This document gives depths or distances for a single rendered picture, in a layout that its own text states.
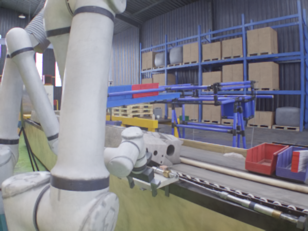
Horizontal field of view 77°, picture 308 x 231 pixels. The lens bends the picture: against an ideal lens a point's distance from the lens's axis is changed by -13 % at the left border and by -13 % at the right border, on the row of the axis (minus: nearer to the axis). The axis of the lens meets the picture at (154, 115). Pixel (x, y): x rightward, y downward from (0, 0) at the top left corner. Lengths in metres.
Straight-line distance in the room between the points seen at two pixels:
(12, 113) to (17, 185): 0.65
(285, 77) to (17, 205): 11.54
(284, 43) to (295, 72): 1.50
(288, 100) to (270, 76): 1.88
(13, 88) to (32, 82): 0.17
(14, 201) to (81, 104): 0.32
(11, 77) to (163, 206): 1.09
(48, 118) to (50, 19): 0.52
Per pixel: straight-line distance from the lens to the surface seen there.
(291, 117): 10.07
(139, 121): 6.83
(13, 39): 1.13
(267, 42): 10.68
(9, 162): 1.11
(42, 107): 1.09
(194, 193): 1.13
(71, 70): 0.55
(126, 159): 0.79
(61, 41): 0.73
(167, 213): 1.33
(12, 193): 0.65
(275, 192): 1.24
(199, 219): 1.17
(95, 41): 0.57
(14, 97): 1.23
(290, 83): 11.61
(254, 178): 1.35
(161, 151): 1.38
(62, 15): 0.71
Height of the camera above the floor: 1.22
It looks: 4 degrees down
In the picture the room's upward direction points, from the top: straight up
